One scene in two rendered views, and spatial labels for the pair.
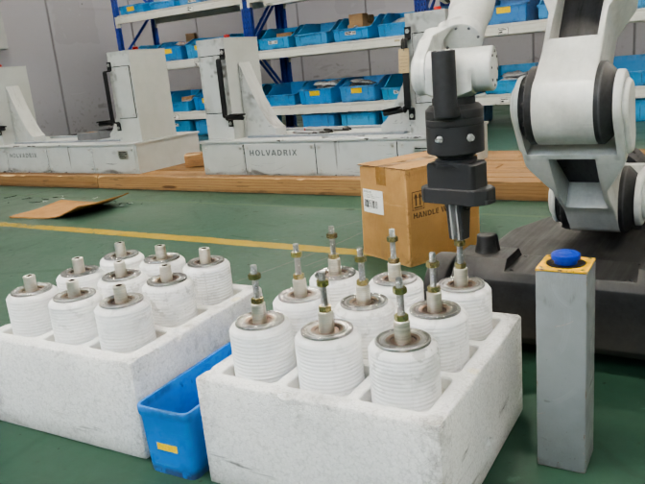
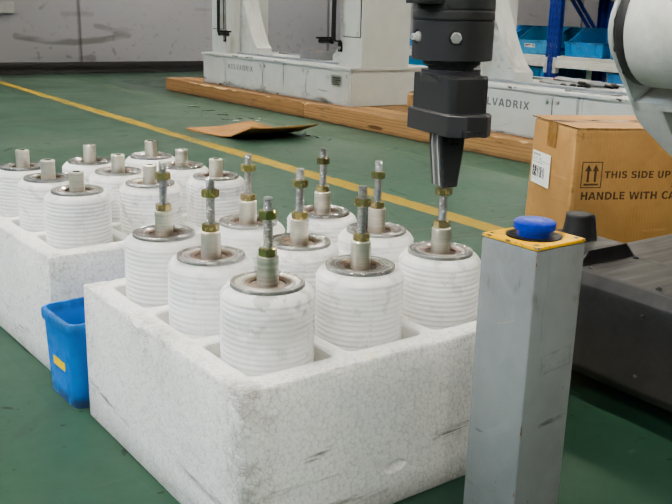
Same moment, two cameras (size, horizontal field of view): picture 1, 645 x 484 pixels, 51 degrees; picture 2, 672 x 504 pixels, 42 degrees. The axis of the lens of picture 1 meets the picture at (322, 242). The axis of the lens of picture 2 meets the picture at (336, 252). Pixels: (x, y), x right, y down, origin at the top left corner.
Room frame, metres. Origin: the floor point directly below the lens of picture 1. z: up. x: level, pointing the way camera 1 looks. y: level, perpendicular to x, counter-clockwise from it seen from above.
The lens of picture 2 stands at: (0.10, -0.46, 0.51)
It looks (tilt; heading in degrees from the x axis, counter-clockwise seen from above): 15 degrees down; 22
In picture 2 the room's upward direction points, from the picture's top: 2 degrees clockwise
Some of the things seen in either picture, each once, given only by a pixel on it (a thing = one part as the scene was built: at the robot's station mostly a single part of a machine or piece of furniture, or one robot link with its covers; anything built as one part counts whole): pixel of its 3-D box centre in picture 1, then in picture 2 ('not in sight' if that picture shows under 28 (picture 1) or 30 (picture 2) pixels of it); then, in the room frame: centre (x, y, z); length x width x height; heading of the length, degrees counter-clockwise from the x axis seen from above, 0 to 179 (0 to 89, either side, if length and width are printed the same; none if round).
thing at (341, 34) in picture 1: (362, 28); not in sight; (6.45, -0.55, 0.90); 0.50 x 0.38 x 0.21; 147
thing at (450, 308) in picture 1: (435, 309); (360, 266); (0.94, -0.16, 0.25); 0.08 x 0.08 x 0.01
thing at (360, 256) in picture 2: (434, 302); (360, 254); (0.94, -0.16, 0.26); 0.02 x 0.02 x 0.03
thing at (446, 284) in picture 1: (461, 284); (440, 251); (1.05, -0.22, 0.25); 0.08 x 0.08 x 0.01
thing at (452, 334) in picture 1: (438, 366); (357, 345); (0.94, -0.16, 0.16); 0.10 x 0.10 x 0.18
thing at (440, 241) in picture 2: (461, 277); (440, 240); (1.05, -0.22, 0.26); 0.02 x 0.02 x 0.03
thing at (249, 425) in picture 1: (371, 395); (297, 368); (1.01, -0.06, 0.09); 0.39 x 0.39 x 0.18; 58
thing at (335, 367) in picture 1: (332, 387); (212, 333); (0.91, 0.01, 0.16); 0.10 x 0.10 x 0.18
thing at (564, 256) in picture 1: (565, 258); (534, 229); (0.92, -0.34, 0.32); 0.04 x 0.04 x 0.02
